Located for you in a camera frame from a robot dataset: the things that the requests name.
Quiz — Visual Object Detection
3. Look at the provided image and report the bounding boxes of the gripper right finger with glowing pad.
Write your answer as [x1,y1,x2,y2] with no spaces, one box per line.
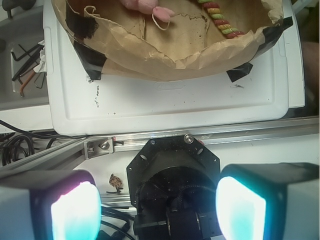
[215,162,320,240]

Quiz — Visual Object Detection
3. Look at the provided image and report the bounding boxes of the black hex keys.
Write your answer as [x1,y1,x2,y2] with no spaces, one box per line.
[10,43,45,98]

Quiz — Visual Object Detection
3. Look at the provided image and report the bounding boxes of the brown paper bag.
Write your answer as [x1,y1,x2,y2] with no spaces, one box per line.
[51,0,293,81]

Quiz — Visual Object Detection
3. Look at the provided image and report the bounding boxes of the multicolored twisted rope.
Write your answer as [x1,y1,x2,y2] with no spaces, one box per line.
[197,0,246,40]

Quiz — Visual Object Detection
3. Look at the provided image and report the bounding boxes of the grey parts bin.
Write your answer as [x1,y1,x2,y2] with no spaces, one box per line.
[0,6,49,110]

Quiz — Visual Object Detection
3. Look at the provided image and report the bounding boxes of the black floor cables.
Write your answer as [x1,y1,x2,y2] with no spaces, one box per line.
[0,119,88,167]

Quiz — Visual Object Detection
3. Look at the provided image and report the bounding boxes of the aluminium extrusion rail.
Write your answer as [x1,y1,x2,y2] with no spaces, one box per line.
[3,116,320,171]

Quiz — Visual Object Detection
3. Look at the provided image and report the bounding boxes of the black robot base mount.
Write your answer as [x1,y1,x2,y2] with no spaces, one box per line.
[126,147,222,240]

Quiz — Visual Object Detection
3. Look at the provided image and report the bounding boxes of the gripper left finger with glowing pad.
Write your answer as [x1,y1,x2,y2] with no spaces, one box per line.
[0,170,102,240]

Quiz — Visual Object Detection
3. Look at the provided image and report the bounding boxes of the pink plush bunny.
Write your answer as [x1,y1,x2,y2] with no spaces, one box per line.
[120,0,175,31]

